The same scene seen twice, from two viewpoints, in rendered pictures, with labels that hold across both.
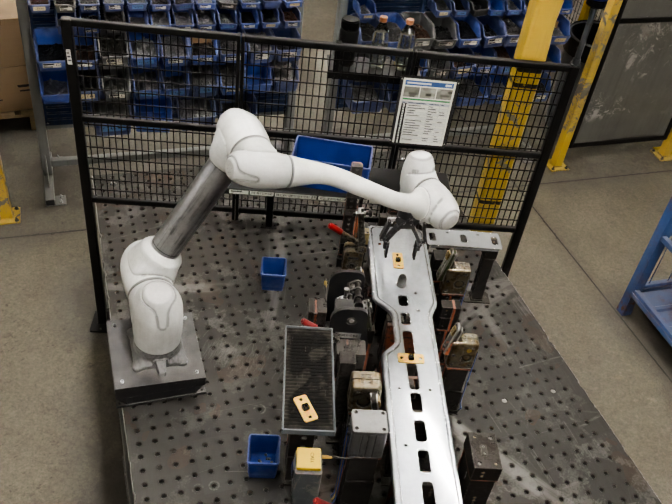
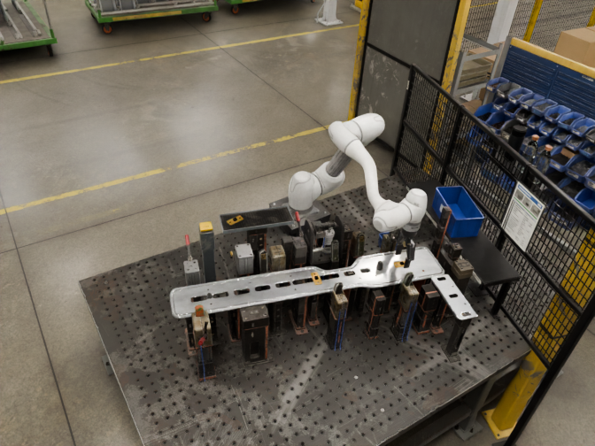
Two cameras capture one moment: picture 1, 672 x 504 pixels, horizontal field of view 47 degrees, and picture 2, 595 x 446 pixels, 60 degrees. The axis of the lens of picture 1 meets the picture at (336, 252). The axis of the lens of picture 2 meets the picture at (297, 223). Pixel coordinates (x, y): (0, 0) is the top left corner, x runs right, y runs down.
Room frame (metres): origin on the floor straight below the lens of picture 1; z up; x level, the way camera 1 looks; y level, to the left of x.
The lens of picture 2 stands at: (1.19, -2.04, 2.80)
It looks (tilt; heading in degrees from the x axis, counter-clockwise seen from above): 39 degrees down; 79
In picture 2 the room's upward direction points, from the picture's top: 4 degrees clockwise
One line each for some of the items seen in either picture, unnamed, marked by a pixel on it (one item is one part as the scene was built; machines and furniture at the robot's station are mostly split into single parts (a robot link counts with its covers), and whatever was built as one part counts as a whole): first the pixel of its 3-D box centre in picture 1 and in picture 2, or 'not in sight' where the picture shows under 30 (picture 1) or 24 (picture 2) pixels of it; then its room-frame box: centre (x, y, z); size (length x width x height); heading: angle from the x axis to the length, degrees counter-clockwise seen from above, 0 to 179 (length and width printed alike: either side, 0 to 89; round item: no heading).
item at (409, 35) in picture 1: (406, 44); (542, 164); (2.75, -0.15, 1.53); 0.06 x 0.06 x 0.20
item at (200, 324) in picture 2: not in sight; (204, 346); (1.09, -0.54, 0.88); 0.15 x 0.11 x 0.36; 97
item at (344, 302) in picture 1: (342, 343); (321, 257); (1.73, -0.07, 0.94); 0.18 x 0.13 x 0.49; 7
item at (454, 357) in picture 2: (483, 271); (457, 334); (2.31, -0.58, 0.84); 0.11 x 0.06 x 0.29; 97
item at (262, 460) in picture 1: (263, 457); not in sight; (1.39, 0.13, 0.74); 0.11 x 0.10 x 0.09; 7
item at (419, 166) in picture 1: (419, 175); (413, 205); (2.10, -0.23, 1.39); 0.13 x 0.11 x 0.16; 28
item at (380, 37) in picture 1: (379, 41); (529, 153); (2.74, -0.05, 1.53); 0.06 x 0.06 x 0.20
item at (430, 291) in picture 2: (437, 282); (424, 309); (2.21, -0.40, 0.84); 0.11 x 0.10 x 0.28; 97
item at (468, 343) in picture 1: (454, 373); (336, 319); (1.73, -0.45, 0.87); 0.12 x 0.09 x 0.35; 97
